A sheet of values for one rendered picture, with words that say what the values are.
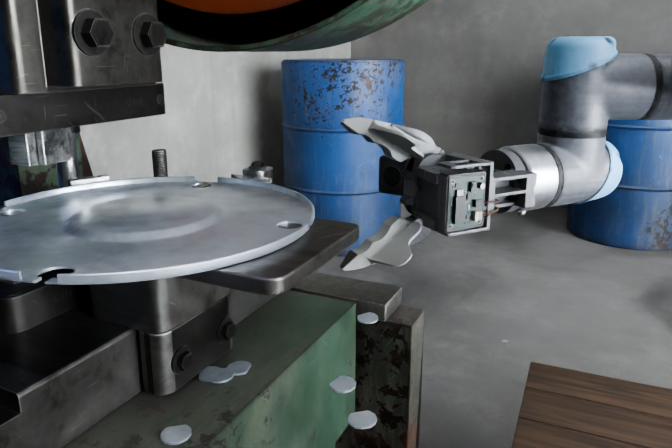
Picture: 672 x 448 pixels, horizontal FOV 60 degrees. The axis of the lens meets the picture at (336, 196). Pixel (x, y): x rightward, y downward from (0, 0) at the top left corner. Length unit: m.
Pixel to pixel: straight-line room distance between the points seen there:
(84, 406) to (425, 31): 3.51
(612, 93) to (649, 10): 2.97
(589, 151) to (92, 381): 0.55
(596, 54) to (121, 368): 0.56
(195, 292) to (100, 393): 0.10
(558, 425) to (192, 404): 0.67
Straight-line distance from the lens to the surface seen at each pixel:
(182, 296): 0.50
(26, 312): 0.53
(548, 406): 1.09
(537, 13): 3.70
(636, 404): 1.15
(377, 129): 0.57
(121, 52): 0.52
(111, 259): 0.43
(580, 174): 0.71
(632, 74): 0.73
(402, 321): 0.69
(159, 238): 0.47
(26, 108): 0.51
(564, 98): 0.70
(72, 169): 0.71
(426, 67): 3.83
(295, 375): 0.57
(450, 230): 0.58
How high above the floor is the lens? 0.92
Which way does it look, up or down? 14 degrees down
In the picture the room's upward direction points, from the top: straight up
